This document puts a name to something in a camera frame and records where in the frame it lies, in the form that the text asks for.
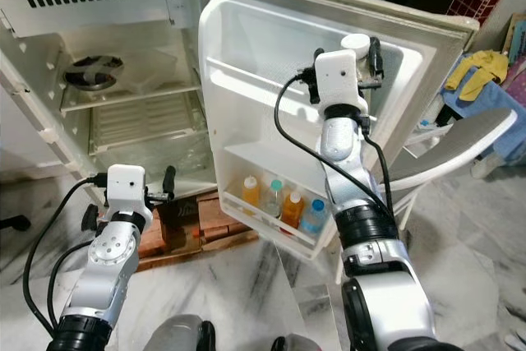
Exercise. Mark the red clay brick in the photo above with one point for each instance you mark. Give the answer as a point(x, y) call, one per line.
point(234, 236)
point(148, 240)
point(226, 211)

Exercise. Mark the blue water bottle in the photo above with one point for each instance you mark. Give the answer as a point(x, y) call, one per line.
point(313, 218)

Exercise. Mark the small orange drink bottle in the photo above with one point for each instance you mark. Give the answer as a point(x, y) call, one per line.
point(251, 193)

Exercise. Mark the glass fridge shelf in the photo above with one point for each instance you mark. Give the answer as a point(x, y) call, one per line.
point(136, 98)

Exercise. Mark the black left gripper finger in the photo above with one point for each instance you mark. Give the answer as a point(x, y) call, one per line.
point(169, 182)

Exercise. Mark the brown cardboard sheet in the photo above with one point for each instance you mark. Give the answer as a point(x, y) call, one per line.
point(214, 254)

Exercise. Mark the grey robot right leg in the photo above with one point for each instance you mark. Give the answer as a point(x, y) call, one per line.
point(296, 344)

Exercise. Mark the dark round dish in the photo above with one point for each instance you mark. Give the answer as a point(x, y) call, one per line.
point(92, 73)

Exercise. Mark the silver fridge cabinet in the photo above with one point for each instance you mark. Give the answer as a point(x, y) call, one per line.
point(41, 18)

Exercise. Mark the black office chair wheel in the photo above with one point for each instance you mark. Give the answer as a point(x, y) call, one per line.
point(14, 223)

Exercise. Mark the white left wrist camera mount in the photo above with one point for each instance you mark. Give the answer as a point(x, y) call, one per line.
point(126, 187)

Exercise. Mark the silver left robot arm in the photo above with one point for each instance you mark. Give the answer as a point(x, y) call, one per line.
point(111, 256)

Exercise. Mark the grey robot leg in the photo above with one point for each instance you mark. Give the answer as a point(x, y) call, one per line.
point(296, 344)
point(177, 334)

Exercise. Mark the clear chiller tray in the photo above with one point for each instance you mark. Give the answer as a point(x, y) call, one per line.
point(156, 67)

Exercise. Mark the pale plastic chair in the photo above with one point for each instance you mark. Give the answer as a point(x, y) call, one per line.
point(452, 141)

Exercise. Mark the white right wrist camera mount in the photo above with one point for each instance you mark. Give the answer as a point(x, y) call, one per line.
point(343, 80)

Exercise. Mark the tall orange drink bottle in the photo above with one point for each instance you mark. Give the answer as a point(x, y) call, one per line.
point(291, 211)

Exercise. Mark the yellow cloth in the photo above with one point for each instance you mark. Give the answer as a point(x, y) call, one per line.
point(481, 71)

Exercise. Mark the clear bottle green cap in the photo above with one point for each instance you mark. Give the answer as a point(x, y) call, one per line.
point(272, 200)

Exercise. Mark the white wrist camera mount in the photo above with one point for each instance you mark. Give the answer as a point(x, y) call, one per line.
point(343, 80)
point(126, 187)

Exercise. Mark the silver fridge door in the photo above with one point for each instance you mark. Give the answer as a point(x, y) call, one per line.
point(246, 47)

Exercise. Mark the clear crisper drawer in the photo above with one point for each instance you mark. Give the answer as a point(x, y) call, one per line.
point(144, 154)

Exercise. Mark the blue cloth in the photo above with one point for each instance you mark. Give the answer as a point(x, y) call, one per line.
point(505, 117)

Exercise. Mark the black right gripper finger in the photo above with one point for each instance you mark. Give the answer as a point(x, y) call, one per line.
point(376, 55)
point(318, 71)

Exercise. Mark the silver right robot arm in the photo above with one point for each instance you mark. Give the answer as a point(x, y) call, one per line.
point(337, 141)

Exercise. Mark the grey robot left leg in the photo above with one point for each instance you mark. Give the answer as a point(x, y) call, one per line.
point(177, 334)

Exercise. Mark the white capped bottle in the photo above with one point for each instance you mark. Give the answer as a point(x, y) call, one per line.
point(355, 42)

